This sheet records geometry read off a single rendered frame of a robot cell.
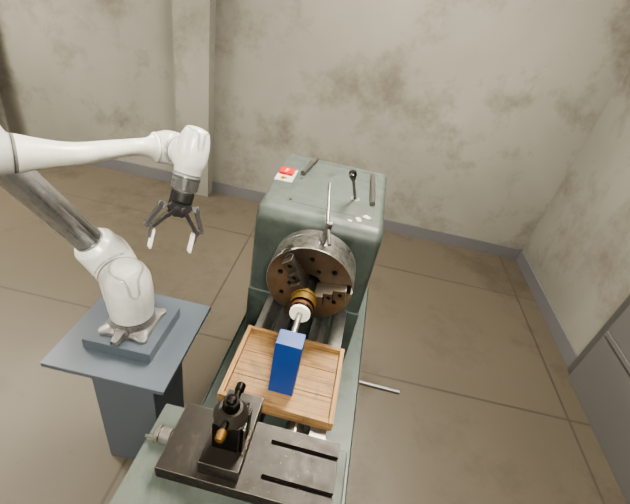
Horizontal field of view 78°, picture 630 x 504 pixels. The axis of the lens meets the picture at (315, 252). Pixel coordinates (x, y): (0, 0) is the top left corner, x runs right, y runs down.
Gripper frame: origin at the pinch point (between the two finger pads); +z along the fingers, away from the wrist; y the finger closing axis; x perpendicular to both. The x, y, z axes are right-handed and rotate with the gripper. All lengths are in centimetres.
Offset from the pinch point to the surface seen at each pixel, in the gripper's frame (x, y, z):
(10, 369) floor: -95, 37, 110
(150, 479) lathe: 57, 10, 41
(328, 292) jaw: 37, -43, -3
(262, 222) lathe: 4.9, -29.6, -15.4
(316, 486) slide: 79, -22, 31
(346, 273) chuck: 38, -48, -10
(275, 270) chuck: 20.6, -31.0, -2.6
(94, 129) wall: -323, -6, -7
